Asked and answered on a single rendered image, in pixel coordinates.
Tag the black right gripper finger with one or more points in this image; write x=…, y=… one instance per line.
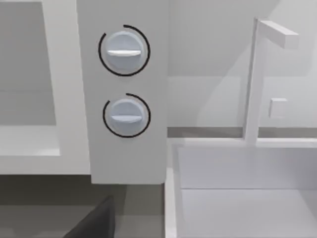
x=99, y=220

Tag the pale blue microwave knob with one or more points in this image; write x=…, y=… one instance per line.
x=125, y=116
x=124, y=50

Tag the pale microwave oven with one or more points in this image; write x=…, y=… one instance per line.
x=74, y=99

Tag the white sink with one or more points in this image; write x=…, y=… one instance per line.
x=242, y=193

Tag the tall white tap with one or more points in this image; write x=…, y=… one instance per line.
x=255, y=81

